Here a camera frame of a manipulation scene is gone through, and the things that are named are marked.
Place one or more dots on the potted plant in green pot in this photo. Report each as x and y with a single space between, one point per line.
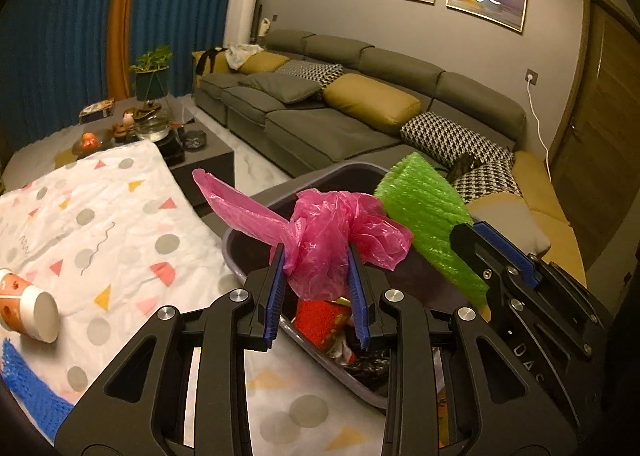
150 73

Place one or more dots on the pink plastic bag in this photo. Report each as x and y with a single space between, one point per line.
320 221

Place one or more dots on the flat printed box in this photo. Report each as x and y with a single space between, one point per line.
96 110

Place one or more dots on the white standing air conditioner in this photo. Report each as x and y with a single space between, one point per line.
242 10

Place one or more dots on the brown tray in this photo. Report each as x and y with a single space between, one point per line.
147 110

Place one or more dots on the wall socket with charger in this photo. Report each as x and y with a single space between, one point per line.
531 76

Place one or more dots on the large mustard pillow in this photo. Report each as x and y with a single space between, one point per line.
370 100

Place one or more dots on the small mustard pillow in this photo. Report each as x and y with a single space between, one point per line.
262 64

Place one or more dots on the small doll figurine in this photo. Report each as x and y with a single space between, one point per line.
125 121

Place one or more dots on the blue foam net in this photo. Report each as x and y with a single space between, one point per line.
30 386

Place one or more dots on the orange dotted paper cup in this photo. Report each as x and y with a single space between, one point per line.
20 301

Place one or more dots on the grey pillow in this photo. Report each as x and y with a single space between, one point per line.
285 87

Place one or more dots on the orange curtain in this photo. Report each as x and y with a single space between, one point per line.
122 20

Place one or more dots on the green bubble wrap sheet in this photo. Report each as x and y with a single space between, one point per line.
425 216

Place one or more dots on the glass teapot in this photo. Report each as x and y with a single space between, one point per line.
152 128

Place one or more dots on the beige grey cushion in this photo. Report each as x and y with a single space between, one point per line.
510 226

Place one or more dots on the wooden door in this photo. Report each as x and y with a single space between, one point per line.
600 135

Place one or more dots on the grey sectional sofa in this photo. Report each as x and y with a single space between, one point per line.
310 125

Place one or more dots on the black plastic bag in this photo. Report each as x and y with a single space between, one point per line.
370 368

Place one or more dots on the red cup with gold lining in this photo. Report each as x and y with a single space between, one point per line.
320 323

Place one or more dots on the black tea stove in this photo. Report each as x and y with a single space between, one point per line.
172 150

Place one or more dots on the orange fruit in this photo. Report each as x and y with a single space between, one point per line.
86 143

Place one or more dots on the grey plastic bin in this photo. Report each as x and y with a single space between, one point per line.
310 361

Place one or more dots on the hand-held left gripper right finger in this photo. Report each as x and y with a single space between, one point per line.
359 296

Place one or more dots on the white cloth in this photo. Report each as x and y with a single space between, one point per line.
242 55

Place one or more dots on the dark coffee table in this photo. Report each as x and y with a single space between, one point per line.
210 160

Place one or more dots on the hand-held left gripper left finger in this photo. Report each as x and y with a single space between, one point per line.
278 286

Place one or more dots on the dark ashtray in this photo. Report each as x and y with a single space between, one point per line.
194 139

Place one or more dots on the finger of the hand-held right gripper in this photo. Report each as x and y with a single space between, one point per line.
475 261
505 248

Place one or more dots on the houndstooth pillow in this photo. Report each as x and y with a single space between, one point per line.
492 180
450 135
315 71

